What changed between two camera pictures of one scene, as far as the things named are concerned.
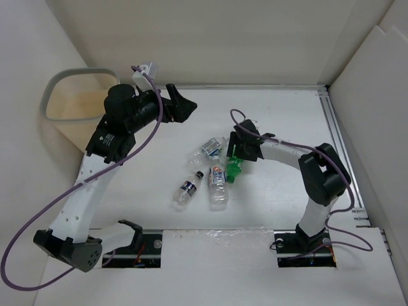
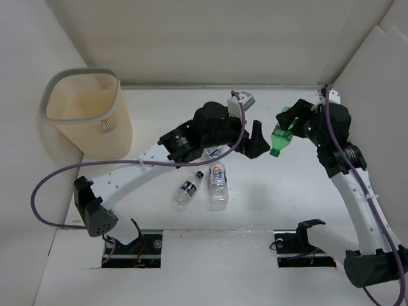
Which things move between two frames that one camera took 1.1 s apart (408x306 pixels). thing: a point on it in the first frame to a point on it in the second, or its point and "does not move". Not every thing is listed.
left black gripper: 176,108 to 256,144
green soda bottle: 234,167 to 281,138
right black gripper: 234,139 to 299,109
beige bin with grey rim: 75,98 does not move
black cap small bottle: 188,190 does not move
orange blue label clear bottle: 218,185 does not move
